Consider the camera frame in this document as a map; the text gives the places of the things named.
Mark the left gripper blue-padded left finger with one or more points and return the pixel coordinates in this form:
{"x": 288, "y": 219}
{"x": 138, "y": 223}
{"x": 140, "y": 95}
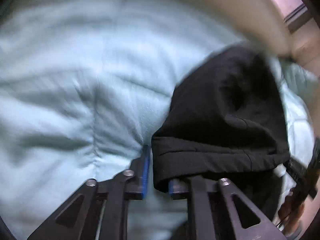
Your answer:
{"x": 137, "y": 176}

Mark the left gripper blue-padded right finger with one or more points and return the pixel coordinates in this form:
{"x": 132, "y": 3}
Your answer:
{"x": 179, "y": 189}

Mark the black hooded jacket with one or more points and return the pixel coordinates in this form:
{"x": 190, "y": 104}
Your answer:
{"x": 226, "y": 132}

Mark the person's right hand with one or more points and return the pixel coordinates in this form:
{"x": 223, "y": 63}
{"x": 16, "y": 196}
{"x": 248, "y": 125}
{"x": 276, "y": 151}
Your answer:
{"x": 289, "y": 215}

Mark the light green pillow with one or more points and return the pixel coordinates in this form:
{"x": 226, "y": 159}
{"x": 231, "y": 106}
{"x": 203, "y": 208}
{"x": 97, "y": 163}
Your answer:
{"x": 305, "y": 84}

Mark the light green quilted comforter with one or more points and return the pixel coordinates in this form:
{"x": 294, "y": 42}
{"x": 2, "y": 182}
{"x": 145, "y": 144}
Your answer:
{"x": 85, "y": 85}

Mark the dark-framed window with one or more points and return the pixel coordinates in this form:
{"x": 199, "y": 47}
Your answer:
{"x": 294, "y": 13}

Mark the cream curved headboard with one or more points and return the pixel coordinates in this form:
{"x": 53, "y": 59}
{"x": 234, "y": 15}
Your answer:
{"x": 258, "y": 21}

